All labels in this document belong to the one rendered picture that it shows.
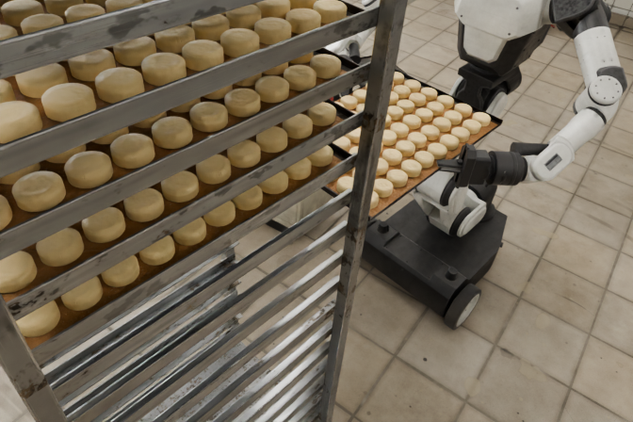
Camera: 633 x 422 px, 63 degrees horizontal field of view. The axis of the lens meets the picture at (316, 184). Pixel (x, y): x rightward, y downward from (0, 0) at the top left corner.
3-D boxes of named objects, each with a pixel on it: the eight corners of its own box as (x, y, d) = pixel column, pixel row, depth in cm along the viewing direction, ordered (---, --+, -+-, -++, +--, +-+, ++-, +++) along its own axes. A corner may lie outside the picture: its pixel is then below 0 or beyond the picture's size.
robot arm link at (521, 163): (495, 186, 139) (536, 188, 140) (512, 184, 129) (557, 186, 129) (495, 145, 140) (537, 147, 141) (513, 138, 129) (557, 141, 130)
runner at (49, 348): (353, 154, 98) (355, 140, 96) (365, 160, 97) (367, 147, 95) (1, 366, 61) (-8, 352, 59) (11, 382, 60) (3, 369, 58)
